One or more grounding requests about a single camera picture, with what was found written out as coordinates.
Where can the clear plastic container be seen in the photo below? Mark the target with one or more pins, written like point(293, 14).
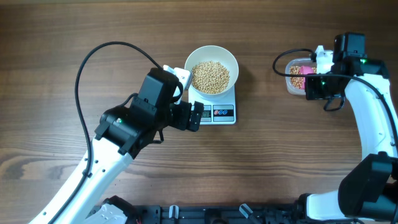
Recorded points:
point(298, 62)

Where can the pink plastic measuring scoop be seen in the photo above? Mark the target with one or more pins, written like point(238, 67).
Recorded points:
point(305, 70)

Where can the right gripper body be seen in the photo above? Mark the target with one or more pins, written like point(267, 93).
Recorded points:
point(321, 88)

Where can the soybeans pile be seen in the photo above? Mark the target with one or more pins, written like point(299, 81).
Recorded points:
point(295, 81)

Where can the white digital kitchen scale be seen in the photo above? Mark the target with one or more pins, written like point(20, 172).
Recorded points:
point(218, 109)

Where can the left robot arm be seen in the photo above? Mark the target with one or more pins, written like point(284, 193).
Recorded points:
point(121, 134)

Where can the white bowl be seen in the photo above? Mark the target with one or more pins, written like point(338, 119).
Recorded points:
point(217, 54)

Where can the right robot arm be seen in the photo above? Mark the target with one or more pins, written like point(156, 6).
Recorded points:
point(348, 74)

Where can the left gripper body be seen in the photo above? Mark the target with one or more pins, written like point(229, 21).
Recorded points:
point(178, 116)

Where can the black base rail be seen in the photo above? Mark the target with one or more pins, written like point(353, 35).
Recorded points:
point(188, 215)

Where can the soybeans in bowl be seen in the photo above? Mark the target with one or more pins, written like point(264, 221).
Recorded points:
point(210, 77)

